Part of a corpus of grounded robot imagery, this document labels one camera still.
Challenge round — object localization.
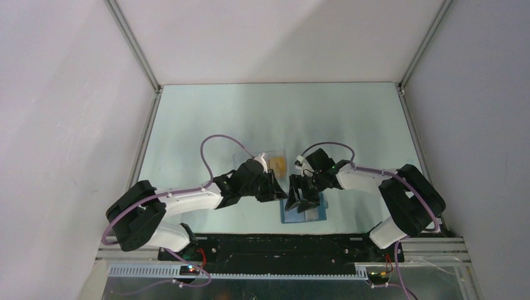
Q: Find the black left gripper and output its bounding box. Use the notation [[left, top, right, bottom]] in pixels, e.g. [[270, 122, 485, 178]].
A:
[[240, 168, 288, 202]]

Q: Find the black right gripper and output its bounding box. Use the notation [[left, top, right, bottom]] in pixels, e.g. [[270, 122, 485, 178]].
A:
[[284, 171, 326, 213]]

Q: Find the blue leather card holder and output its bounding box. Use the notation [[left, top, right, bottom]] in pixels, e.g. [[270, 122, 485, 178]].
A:
[[280, 192, 329, 224]]

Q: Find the clear acrylic card box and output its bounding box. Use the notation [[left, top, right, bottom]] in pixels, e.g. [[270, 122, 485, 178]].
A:
[[232, 149, 288, 179]]

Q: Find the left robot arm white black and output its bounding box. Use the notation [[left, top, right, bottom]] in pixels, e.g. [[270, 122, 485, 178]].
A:
[[102, 159, 288, 261]]

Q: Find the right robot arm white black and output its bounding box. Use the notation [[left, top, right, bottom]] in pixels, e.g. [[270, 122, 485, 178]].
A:
[[284, 148, 446, 261]]

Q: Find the gold card in box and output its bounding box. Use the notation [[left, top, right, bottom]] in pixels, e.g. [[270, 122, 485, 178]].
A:
[[268, 156, 288, 179]]

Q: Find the left controller board with leds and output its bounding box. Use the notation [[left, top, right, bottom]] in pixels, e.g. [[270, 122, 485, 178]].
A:
[[179, 265, 202, 276]]

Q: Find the controller board with leds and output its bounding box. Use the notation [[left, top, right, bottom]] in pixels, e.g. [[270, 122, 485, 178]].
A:
[[367, 271, 392, 287], [179, 265, 202, 276]]

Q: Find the right controller board with leds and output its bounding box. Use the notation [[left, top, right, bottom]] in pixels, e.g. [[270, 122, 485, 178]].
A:
[[367, 271, 392, 287]]

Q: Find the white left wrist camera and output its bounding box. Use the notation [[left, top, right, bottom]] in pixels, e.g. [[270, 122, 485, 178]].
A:
[[253, 152, 269, 173]]

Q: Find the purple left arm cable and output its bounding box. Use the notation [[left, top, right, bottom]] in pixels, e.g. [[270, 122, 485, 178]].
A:
[[101, 134, 256, 296]]

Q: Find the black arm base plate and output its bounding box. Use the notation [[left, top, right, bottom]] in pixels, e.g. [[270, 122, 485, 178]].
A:
[[176, 233, 395, 263]]

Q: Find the grey slotted cable duct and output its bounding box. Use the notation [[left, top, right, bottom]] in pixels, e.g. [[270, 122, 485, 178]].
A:
[[108, 264, 369, 281]]

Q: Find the left aluminium frame post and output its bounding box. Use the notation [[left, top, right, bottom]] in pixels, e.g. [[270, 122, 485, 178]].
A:
[[104, 0, 161, 93]]

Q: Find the aluminium frame post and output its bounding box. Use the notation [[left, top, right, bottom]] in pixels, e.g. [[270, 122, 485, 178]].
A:
[[104, 0, 161, 93], [398, 0, 454, 89]]

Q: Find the right aluminium frame post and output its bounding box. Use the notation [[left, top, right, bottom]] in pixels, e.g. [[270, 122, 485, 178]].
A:
[[398, 0, 454, 89]]

